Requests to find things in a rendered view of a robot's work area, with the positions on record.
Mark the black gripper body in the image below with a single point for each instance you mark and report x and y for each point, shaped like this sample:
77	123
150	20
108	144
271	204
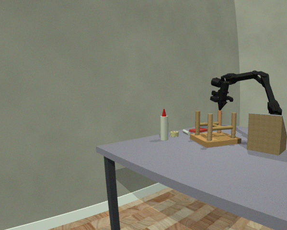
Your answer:
222	97

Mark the tan wooden stool seat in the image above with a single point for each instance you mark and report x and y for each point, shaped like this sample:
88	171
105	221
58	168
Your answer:
218	139

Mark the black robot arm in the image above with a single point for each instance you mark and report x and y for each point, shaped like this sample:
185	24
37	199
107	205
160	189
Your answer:
272	105

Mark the tan wooden stool leg frame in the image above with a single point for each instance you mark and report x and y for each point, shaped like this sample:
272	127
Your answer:
211	126

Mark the beige ring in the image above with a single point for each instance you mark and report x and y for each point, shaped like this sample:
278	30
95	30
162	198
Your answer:
174	133

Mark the white bottle with red cone cap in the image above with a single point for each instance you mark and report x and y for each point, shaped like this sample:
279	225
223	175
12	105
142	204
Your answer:
164	126

